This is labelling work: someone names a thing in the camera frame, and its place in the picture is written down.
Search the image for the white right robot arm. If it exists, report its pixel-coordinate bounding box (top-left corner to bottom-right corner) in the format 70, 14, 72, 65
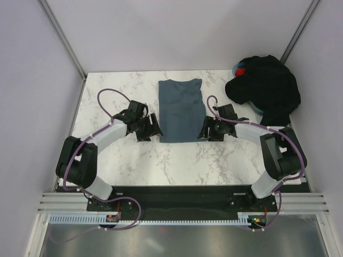
198, 104, 307, 211

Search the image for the grey-blue t shirt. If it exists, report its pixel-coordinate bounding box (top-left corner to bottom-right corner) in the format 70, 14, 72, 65
158, 78, 206, 143

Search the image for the red t shirt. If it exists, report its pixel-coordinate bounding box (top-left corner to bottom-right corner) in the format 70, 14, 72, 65
235, 68, 246, 77

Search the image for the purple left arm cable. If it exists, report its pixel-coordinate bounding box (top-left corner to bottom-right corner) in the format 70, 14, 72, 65
49, 88, 143, 244

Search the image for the aluminium front frame rail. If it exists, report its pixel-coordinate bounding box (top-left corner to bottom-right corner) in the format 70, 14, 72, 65
38, 193, 329, 215

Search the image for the left aluminium frame post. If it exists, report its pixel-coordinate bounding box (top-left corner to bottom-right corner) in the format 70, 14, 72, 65
37, 0, 87, 82

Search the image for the white slotted cable duct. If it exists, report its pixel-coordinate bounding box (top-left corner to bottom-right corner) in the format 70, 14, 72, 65
49, 214, 266, 226

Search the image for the aluminium frame post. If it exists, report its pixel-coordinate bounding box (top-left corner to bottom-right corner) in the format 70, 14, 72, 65
37, 0, 87, 82
280, 0, 322, 64

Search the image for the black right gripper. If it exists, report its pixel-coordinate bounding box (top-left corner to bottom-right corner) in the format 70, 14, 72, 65
198, 116, 226, 142

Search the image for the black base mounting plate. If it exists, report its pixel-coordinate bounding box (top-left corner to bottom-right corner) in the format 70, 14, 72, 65
87, 185, 277, 221

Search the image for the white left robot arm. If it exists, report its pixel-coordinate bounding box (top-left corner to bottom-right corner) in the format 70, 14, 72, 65
56, 100, 163, 210

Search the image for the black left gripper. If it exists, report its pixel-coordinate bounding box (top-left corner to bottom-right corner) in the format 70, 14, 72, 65
136, 113, 162, 142

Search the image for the right aluminium frame post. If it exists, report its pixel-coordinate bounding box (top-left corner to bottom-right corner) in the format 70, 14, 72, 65
280, 0, 322, 64

